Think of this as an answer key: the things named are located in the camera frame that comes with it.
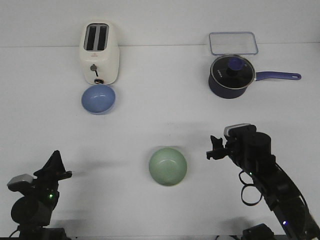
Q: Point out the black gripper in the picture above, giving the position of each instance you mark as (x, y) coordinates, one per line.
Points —
(48, 177)
(235, 147)

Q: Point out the dark blue saucepan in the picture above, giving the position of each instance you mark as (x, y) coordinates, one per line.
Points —
(261, 75)

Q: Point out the blue bowl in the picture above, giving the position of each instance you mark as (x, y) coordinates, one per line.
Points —
(98, 99)

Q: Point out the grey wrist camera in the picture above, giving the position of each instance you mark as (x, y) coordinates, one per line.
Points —
(20, 183)
(228, 129)

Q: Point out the glass pot lid blue knob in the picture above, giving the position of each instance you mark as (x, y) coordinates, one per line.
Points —
(232, 71)

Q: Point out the cream two-slot toaster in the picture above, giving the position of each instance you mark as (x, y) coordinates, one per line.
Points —
(99, 52)

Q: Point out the green bowl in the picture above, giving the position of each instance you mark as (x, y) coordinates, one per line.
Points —
(167, 166)

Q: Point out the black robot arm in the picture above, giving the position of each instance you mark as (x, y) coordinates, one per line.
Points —
(33, 211)
(280, 193)

